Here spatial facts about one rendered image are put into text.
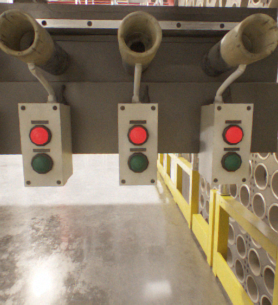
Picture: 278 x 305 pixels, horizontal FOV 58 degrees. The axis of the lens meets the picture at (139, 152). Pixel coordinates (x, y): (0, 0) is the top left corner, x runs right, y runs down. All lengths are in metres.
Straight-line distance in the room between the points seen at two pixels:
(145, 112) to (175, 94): 0.12
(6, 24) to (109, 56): 0.22
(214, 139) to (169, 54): 0.22
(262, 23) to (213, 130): 0.18
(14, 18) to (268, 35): 0.37
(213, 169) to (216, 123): 0.08
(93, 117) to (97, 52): 0.14
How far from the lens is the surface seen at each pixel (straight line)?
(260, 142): 0.61
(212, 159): 0.48
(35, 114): 0.47
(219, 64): 0.51
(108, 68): 0.57
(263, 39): 0.47
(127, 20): 0.40
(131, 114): 0.45
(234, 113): 0.48
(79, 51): 0.59
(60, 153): 0.47
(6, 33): 0.45
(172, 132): 0.55
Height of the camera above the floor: 0.75
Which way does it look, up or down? 9 degrees down
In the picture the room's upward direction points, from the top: straight up
